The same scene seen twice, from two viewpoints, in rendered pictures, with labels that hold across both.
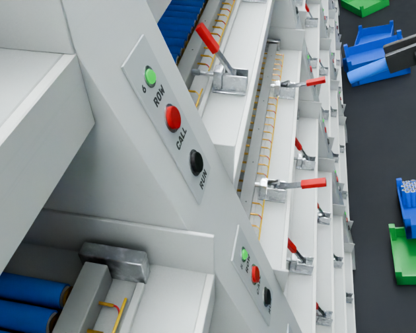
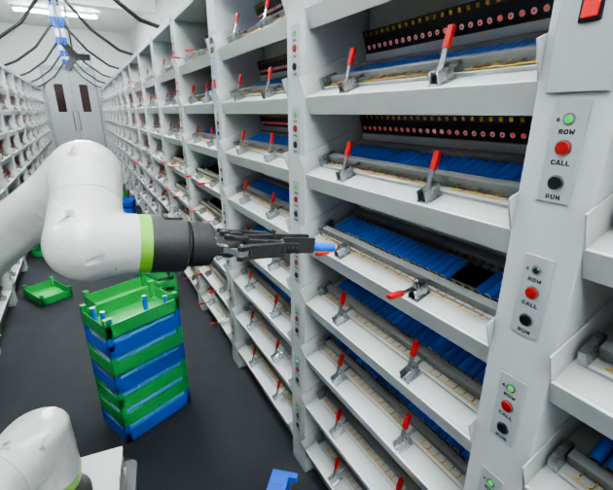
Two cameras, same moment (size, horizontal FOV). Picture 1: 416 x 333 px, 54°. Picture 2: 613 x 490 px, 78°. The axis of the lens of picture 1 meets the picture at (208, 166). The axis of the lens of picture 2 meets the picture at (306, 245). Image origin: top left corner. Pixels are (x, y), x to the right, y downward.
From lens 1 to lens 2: 1.24 m
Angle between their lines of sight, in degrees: 101
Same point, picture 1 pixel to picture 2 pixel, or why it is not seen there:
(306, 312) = (321, 309)
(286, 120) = (388, 282)
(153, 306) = not seen: hidden behind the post
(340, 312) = (357, 464)
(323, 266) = (365, 409)
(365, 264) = not seen: outside the picture
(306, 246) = (348, 331)
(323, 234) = (387, 433)
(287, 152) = (361, 270)
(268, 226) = not seen: hidden behind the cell
